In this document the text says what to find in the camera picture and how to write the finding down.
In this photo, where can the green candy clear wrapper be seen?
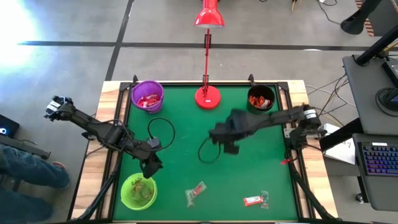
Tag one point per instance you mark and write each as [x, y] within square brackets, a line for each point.
[189, 199]

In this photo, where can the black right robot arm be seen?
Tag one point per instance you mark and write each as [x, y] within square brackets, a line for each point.
[273, 119]

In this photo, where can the grey keyboard desk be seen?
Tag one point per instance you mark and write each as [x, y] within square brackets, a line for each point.
[379, 193]

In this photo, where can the black desk bar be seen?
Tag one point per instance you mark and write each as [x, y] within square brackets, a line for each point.
[339, 137]

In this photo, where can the red Skittles Gummies pack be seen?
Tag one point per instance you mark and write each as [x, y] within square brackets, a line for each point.
[141, 102]

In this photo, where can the black plastic bucket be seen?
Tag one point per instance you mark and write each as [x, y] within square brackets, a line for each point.
[269, 91]

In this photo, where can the black stand foot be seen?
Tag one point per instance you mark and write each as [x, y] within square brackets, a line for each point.
[354, 23]

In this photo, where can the black keyboard blue keys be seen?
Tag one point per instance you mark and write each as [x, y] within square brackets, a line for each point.
[377, 158]

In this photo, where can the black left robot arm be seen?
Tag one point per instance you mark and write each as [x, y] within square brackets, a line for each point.
[99, 132]

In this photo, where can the red white candy pack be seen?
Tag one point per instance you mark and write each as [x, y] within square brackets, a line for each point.
[252, 200]

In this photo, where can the small red tag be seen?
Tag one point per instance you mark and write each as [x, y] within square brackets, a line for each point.
[285, 161]

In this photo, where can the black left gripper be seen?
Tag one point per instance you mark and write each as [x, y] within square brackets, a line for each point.
[150, 160]

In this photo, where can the person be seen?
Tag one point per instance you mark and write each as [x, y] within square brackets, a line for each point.
[28, 174]

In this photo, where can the black box with light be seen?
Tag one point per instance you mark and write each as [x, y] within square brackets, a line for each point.
[11, 124]

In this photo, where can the black slanted pole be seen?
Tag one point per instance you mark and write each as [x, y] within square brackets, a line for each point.
[373, 49]

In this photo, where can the purple plastic bucket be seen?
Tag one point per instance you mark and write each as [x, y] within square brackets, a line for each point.
[138, 90]

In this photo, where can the black table clamp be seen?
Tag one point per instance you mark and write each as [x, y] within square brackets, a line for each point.
[135, 80]
[252, 80]

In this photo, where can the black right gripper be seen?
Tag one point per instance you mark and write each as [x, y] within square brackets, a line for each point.
[225, 132]

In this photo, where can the blue candy clear wrapper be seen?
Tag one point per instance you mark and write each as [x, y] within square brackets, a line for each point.
[265, 197]

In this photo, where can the orange candy pack white label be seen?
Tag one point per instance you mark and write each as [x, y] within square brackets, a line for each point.
[266, 105]

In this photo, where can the grey side desk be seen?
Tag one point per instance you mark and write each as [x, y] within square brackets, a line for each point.
[28, 149]

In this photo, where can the white box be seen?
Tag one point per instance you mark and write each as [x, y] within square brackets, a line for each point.
[342, 154]

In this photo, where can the red desk lamp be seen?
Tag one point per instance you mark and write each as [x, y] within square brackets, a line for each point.
[207, 99]

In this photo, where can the green plastic bucket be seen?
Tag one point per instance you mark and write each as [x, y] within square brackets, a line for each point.
[127, 199]

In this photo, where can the black round device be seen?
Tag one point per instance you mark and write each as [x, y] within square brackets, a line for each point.
[384, 93]

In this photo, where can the green table mat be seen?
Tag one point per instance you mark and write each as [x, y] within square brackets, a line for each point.
[174, 174]

